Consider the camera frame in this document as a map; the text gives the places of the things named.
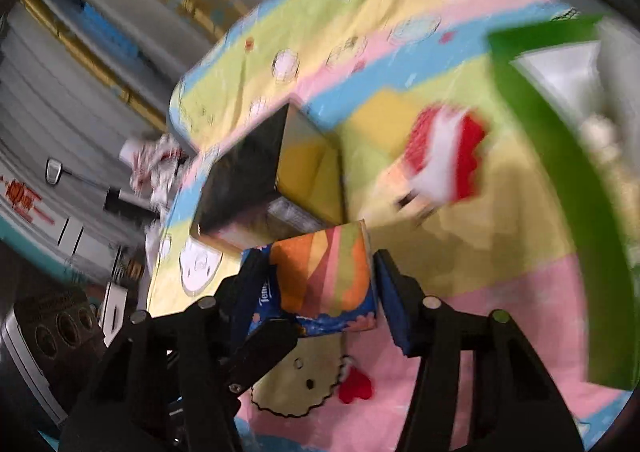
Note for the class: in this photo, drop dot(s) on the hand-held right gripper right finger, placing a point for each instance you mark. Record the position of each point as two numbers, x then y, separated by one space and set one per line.
395 302

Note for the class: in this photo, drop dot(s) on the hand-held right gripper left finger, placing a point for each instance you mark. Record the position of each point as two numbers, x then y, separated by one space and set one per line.
250 282

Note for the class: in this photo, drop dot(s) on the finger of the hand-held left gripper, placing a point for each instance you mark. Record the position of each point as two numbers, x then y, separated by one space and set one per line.
265 347

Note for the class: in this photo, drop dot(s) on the orange and blue tissue pack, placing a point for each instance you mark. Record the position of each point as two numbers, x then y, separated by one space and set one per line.
325 277

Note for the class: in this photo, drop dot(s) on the pale yellow fluffy towel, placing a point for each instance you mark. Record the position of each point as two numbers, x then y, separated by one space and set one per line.
600 134

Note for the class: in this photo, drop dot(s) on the black and gold tin box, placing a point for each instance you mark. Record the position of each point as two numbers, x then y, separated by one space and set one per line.
240 182

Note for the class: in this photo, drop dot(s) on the cartoon printed bedsheet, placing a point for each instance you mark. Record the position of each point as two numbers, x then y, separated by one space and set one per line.
500 307

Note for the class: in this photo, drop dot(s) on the red white snack packet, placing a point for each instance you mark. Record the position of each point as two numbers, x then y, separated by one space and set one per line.
445 156

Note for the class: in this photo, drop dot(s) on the pile of clothes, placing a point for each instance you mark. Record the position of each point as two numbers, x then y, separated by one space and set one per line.
160 156

